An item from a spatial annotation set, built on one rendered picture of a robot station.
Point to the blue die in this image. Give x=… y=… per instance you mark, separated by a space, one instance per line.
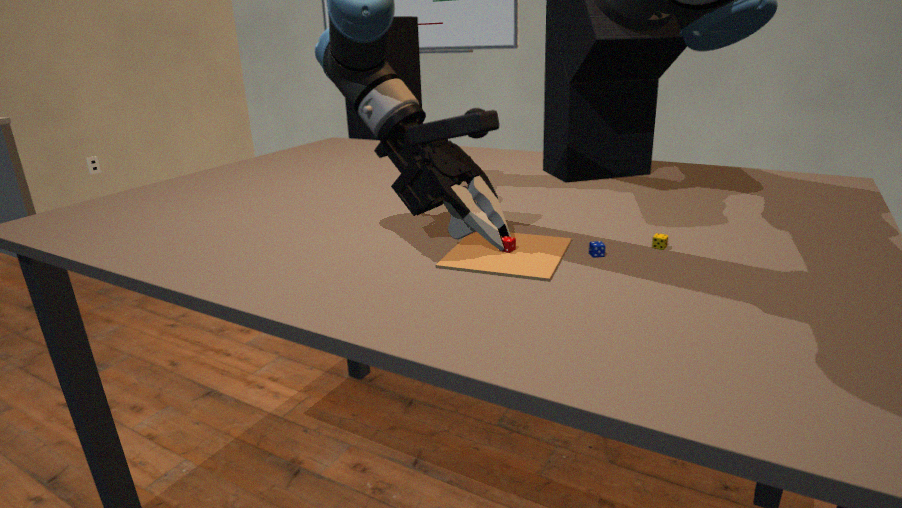
x=596 y=249

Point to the red die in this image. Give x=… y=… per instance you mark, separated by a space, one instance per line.
x=509 y=244

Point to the yellow die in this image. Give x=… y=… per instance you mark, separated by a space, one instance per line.
x=660 y=241

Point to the orange flat mat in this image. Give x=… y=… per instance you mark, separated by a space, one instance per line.
x=536 y=257

